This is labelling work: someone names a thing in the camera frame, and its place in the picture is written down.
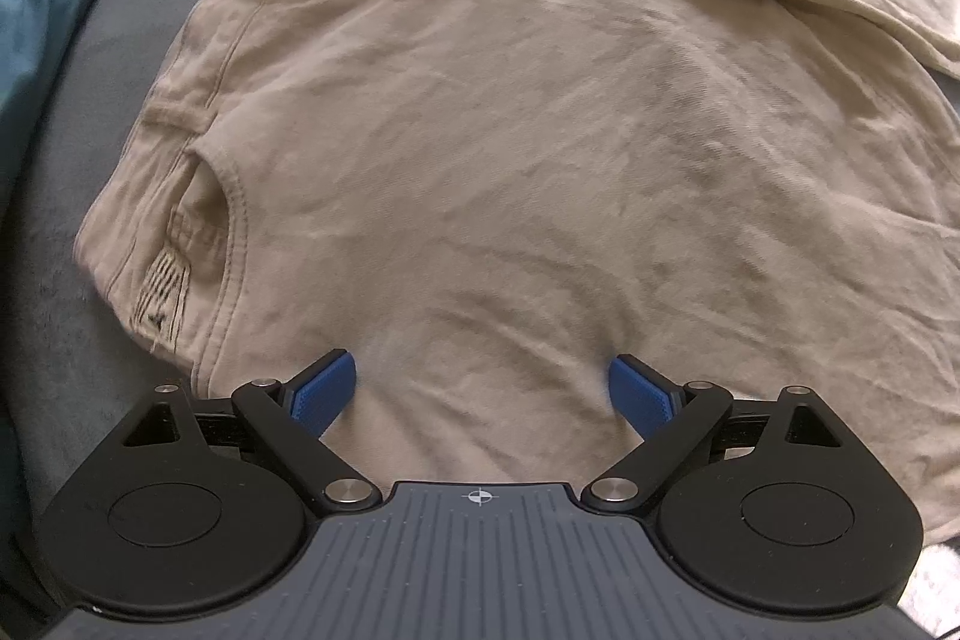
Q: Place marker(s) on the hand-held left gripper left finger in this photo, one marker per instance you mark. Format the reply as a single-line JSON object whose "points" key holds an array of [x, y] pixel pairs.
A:
{"points": [[326, 389]]}

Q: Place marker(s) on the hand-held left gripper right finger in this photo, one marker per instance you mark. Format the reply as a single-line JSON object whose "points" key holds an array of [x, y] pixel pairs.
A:
{"points": [[637, 396]]}

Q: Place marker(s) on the beige pants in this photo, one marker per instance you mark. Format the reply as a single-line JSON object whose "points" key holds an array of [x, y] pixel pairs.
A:
{"points": [[525, 160]]}

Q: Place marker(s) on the grey-blue fleece blanket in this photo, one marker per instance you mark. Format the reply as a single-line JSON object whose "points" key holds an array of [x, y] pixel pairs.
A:
{"points": [[67, 325]]}

